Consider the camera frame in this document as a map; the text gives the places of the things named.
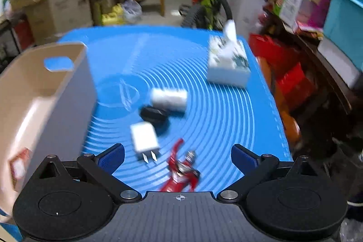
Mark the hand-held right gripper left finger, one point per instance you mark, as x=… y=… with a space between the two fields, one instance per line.
x=111 y=159

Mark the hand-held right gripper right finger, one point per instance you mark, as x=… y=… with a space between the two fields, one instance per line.
x=244 y=159

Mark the white charger plug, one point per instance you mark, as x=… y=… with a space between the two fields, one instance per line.
x=144 y=138

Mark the black earbud case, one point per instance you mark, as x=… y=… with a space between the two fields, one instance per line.
x=153 y=116

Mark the red hero figurine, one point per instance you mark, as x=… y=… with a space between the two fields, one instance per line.
x=181 y=174

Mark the beige plastic basket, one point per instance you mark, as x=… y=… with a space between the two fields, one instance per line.
x=71 y=106

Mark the white cylindrical bottle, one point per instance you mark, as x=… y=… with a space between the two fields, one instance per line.
x=168 y=99

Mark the blue silicone baking mat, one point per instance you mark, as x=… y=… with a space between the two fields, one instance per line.
x=221 y=123

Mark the orange paper bag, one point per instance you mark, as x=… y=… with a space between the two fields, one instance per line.
x=286 y=120

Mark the white tissue box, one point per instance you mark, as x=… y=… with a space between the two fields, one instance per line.
x=227 y=74

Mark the red gift bag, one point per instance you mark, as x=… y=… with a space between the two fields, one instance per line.
x=286 y=72

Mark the dark wooden side table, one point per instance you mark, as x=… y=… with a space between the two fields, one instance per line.
x=323 y=83

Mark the white plastic container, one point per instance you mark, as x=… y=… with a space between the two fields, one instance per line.
x=340 y=60

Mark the yellow floor toy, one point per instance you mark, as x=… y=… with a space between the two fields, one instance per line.
x=112 y=16

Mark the clear plastic bag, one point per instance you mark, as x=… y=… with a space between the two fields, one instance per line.
x=131 y=11

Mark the black utility cart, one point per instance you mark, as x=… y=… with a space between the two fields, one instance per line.
x=8 y=43

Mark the large plain cardboard box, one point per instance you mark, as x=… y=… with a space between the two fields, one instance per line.
x=62 y=12

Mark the green and white carton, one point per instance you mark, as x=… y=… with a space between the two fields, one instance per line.
x=287 y=5

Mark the turquoise storage bin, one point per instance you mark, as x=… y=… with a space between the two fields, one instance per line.
x=346 y=26

